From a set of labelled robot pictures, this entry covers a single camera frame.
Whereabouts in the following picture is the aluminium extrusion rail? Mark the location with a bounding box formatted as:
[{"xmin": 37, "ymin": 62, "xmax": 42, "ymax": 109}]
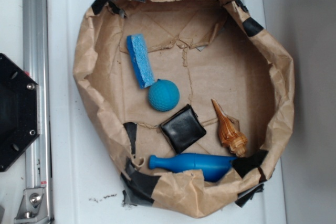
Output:
[{"xmin": 23, "ymin": 0, "xmax": 54, "ymax": 223}]

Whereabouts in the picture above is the brown spiral seashell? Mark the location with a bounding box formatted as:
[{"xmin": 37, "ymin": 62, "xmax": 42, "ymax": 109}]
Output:
[{"xmin": 211, "ymin": 99, "xmax": 248, "ymax": 158}]

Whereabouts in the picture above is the brown paper bag bin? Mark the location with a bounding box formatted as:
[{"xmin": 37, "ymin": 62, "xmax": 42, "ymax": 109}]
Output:
[{"xmin": 73, "ymin": 0, "xmax": 295, "ymax": 218}]

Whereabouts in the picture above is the metal corner bracket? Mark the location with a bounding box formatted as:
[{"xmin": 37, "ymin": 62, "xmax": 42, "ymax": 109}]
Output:
[{"xmin": 14, "ymin": 188, "xmax": 48, "ymax": 223}]

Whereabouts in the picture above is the blue rectangular sponge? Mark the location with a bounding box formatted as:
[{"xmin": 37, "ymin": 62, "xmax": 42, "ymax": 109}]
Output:
[{"xmin": 127, "ymin": 34, "xmax": 155, "ymax": 89}]

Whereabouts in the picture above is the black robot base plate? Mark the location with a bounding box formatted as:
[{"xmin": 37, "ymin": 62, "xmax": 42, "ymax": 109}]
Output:
[{"xmin": 1, "ymin": 54, "xmax": 39, "ymax": 172}]

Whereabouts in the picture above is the blue plastic bowling pin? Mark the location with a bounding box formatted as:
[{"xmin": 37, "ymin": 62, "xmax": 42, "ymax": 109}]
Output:
[{"xmin": 149, "ymin": 153, "xmax": 237, "ymax": 182}]

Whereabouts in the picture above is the blue dimpled ball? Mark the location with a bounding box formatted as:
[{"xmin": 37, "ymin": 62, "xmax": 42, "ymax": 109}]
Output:
[{"xmin": 148, "ymin": 79, "xmax": 180, "ymax": 112}]

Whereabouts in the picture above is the black square leather pouch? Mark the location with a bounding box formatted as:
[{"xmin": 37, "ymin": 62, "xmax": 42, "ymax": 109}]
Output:
[{"xmin": 160, "ymin": 104, "xmax": 206, "ymax": 154}]

